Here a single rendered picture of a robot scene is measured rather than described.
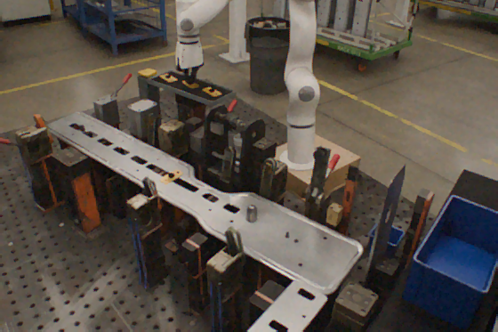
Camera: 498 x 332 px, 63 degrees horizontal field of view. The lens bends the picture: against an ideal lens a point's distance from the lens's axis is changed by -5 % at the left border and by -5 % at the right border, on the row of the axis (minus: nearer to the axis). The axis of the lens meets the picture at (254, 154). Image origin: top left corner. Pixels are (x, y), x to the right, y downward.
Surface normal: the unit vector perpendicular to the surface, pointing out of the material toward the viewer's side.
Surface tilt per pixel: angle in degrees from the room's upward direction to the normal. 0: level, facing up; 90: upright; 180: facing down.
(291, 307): 0
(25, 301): 0
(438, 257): 0
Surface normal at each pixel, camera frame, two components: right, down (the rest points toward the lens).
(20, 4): 0.60, 0.43
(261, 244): 0.02, -0.85
